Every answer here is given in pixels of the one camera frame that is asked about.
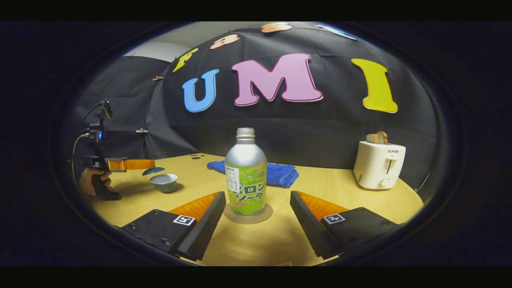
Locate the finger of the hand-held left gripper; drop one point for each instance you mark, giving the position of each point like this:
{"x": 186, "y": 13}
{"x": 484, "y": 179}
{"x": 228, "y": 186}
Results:
{"x": 132, "y": 164}

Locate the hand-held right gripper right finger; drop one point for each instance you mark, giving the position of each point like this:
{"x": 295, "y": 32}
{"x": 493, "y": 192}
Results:
{"x": 312, "y": 230}

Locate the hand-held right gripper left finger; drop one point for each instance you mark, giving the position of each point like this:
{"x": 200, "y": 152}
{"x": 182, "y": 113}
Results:
{"x": 202, "y": 230}

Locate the teal teacup lid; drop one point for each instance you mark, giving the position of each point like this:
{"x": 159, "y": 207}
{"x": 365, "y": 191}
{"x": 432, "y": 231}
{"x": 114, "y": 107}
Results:
{"x": 153, "y": 171}

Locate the teal teacup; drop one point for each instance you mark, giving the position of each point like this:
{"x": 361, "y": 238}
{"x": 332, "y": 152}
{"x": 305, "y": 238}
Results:
{"x": 164, "y": 184}

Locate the round brown coaster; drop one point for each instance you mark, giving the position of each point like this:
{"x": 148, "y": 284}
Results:
{"x": 264, "y": 218}

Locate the silver green-label water bottle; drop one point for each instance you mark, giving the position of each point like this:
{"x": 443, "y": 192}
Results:
{"x": 246, "y": 160}

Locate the blue folded towel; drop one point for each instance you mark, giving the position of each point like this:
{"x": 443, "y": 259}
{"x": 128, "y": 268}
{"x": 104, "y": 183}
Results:
{"x": 280, "y": 176}

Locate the white toaster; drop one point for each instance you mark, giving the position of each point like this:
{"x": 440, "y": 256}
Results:
{"x": 376, "y": 168}

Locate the black backdrop cloth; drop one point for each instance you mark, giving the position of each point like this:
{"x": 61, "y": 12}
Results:
{"x": 300, "y": 128}

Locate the toast bread slice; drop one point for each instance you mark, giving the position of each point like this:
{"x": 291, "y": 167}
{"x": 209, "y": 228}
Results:
{"x": 376, "y": 138}

